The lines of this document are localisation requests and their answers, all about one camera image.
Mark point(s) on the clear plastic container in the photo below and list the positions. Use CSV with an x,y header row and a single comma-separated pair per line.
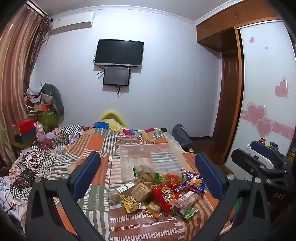
x,y
148,157

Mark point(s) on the green snack packet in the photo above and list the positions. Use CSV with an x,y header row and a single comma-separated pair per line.
x,y
188,212

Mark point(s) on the grey plush pillow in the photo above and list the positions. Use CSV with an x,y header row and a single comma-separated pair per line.
x,y
56,97

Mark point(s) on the pink wafer packet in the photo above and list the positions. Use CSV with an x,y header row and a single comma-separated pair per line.
x,y
186,200

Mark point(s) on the green box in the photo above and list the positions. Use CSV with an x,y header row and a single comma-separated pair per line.
x,y
48,118

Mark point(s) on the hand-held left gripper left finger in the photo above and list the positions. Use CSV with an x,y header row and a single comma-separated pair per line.
x,y
89,169

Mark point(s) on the pink toy bunny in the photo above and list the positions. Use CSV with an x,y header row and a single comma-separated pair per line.
x,y
39,134

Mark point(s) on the large black wall television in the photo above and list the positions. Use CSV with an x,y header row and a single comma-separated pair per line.
x,y
119,52

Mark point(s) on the white air conditioner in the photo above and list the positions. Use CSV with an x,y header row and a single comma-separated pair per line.
x,y
72,22

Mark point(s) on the dark box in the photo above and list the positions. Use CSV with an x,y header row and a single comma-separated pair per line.
x,y
24,138

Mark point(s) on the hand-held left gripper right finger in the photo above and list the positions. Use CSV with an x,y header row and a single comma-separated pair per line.
x,y
209,176

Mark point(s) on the patchwork blanket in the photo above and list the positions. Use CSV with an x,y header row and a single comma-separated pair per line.
x,y
97,143

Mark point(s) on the brown wooden door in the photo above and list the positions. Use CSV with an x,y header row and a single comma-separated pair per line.
x,y
229,97

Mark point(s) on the red box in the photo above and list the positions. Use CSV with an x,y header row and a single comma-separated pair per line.
x,y
23,126

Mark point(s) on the small black wall monitor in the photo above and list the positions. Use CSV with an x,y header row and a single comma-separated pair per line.
x,y
116,75

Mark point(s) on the yellow snack packet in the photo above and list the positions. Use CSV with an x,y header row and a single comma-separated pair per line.
x,y
130,202

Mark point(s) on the orange cardboard box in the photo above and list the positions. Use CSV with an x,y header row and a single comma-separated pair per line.
x,y
42,108

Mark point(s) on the grey backpack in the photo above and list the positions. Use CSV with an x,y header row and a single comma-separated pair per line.
x,y
182,136

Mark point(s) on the brown cracker packet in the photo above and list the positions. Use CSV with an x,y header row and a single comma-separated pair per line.
x,y
143,191

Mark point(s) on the blue chip packet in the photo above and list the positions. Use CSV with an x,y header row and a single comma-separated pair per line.
x,y
195,183

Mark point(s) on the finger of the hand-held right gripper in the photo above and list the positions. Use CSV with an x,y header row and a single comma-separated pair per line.
x,y
263,149
242,160

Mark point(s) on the wooden wardrobe with heart door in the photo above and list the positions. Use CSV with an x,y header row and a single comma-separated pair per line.
x,y
261,69

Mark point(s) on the brown snack packet white label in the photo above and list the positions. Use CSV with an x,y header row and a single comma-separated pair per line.
x,y
120,191

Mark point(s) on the orange red snack packet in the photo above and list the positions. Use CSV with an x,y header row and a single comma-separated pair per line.
x,y
171,177

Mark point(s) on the small orange snack packet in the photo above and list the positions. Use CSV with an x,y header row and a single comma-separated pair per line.
x,y
150,212

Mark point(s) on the striped brown curtain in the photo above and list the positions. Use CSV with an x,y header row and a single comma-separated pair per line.
x,y
16,69

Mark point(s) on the clear cookie bag green edges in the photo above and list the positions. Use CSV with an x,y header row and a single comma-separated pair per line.
x,y
144,176

